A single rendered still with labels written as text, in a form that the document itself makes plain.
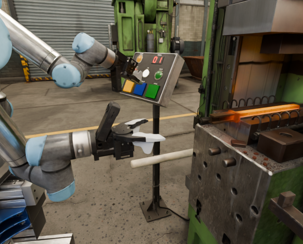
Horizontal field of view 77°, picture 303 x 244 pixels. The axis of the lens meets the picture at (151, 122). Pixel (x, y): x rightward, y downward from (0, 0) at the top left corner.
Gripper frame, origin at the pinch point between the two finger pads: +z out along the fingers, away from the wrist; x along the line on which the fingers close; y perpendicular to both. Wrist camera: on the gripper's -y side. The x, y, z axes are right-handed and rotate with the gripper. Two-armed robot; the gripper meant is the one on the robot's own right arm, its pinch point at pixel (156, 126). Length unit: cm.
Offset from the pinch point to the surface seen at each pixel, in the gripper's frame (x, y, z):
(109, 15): -791, -135, 114
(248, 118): 3.0, 0.8, 34.2
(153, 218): -50, 99, 18
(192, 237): -9, 73, 26
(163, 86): -39.3, -4.1, 19.3
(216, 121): 0.7, 1.1, 22.2
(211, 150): 1.7, 12.0, 20.8
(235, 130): 1.5, 5.6, 30.7
